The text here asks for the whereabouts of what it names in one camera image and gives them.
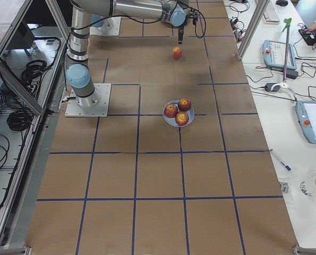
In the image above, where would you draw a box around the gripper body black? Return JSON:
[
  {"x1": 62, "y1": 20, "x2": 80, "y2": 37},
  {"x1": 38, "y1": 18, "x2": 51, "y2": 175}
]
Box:
[
  {"x1": 178, "y1": 25, "x2": 184, "y2": 33},
  {"x1": 188, "y1": 10, "x2": 200, "y2": 26}
]

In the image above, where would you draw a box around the red apple carried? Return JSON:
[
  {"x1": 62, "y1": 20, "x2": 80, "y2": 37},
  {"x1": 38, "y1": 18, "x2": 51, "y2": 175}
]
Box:
[{"x1": 172, "y1": 46, "x2": 183, "y2": 60}]

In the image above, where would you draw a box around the red apple back on plate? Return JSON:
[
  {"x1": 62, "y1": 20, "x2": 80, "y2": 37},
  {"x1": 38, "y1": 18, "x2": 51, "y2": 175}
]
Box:
[{"x1": 177, "y1": 98, "x2": 192, "y2": 112}]

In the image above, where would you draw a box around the red apple on plate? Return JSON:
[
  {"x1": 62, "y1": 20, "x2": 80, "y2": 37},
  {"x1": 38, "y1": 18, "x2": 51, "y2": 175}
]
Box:
[
  {"x1": 175, "y1": 111, "x2": 189, "y2": 126},
  {"x1": 177, "y1": 98, "x2": 192, "y2": 112},
  {"x1": 164, "y1": 104, "x2": 178, "y2": 118}
]

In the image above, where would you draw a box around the red apple left on plate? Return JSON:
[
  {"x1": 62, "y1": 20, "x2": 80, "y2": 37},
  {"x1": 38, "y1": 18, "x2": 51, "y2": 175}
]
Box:
[{"x1": 164, "y1": 104, "x2": 178, "y2": 118}]

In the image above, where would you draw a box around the red apple front on plate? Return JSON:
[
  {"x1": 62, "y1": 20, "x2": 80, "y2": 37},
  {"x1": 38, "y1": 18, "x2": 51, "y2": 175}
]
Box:
[{"x1": 175, "y1": 111, "x2": 189, "y2": 126}]

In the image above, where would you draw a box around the light blue plate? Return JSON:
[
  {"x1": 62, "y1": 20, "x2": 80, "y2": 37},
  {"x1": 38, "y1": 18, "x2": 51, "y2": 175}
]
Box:
[{"x1": 163, "y1": 100, "x2": 195, "y2": 128}]

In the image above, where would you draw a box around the white keyboard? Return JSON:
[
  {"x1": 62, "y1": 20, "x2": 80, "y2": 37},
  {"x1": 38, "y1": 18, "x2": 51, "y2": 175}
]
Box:
[{"x1": 263, "y1": 2, "x2": 280, "y2": 24}]

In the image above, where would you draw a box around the far teach pendant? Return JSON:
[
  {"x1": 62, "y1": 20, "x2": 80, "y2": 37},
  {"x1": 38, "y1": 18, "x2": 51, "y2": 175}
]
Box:
[{"x1": 262, "y1": 40, "x2": 297, "y2": 70}]

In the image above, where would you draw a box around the teach pendant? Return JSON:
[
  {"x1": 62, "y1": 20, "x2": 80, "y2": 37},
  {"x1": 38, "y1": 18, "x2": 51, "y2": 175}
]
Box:
[
  {"x1": 262, "y1": 40, "x2": 297, "y2": 70},
  {"x1": 295, "y1": 101, "x2": 316, "y2": 144}
]

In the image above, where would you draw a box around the long grabber stick green tip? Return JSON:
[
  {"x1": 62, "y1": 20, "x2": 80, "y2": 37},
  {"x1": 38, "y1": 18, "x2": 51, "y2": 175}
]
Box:
[{"x1": 280, "y1": 18, "x2": 292, "y2": 89}]

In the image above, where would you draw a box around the near teach pendant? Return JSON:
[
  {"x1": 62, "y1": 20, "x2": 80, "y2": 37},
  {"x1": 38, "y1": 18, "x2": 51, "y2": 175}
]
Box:
[{"x1": 295, "y1": 101, "x2": 316, "y2": 144}]

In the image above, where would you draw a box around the blue white pen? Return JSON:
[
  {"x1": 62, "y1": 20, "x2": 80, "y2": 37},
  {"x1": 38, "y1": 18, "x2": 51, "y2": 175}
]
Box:
[{"x1": 270, "y1": 149, "x2": 292, "y2": 171}]

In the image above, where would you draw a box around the white mug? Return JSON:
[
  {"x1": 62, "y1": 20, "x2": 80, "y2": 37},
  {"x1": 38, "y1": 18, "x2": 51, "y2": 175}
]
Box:
[{"x1": 300, "y1": 172, "x2": 316, "y2": 197}]

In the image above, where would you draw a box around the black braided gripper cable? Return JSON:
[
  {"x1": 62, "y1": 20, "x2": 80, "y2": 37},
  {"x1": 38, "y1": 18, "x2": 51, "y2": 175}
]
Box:
[{"x1": 173, "y1": 0, "x2": 207, "y2": 39}]

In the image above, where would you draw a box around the aluminium frame post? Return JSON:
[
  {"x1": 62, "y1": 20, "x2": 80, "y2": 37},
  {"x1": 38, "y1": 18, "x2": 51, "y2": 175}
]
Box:
[{"x1": 235, "y1": 0, "x2": 268, "y2": 61}]

